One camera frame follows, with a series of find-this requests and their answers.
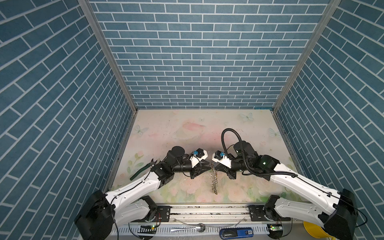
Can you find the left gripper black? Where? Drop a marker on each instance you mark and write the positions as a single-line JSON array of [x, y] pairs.
[[196, 170]]

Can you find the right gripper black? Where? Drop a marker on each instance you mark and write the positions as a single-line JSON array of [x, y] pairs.
[[225, 169]]

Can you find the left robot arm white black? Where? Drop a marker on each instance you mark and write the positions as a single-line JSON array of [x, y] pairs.
[[103, 212]]

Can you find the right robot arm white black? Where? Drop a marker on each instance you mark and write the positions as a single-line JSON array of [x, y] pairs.
[[335, 212]]

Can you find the blue black device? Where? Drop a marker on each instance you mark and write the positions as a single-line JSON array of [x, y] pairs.
[[236, 233]]

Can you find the metal rod tool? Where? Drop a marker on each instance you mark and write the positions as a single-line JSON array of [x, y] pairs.
[[200, 227]]

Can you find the yellow tape roll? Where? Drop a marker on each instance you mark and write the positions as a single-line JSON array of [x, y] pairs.
[[315, 231]]

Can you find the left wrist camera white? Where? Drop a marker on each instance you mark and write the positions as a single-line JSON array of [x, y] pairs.
[[197, 157]]

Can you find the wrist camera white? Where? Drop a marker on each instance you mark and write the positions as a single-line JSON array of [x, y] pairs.
[[220, 159], [197, 157]]

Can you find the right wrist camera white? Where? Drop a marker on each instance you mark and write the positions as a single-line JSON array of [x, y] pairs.
[[220, 159]]

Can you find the green handled pliers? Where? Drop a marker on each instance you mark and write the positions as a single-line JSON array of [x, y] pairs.
[[145, 167]]

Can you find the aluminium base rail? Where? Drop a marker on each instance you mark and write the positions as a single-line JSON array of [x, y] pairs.
[[166, 217]]

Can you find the aluminium corner post right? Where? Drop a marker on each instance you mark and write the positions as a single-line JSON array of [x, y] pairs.
[[318, 30]]

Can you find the aluminium corner post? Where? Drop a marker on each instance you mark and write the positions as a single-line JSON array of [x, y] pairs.
[[318, 30], [95, 26]]

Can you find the aluminium corner post left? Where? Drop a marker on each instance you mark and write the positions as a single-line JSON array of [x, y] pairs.
[[95, 26]]

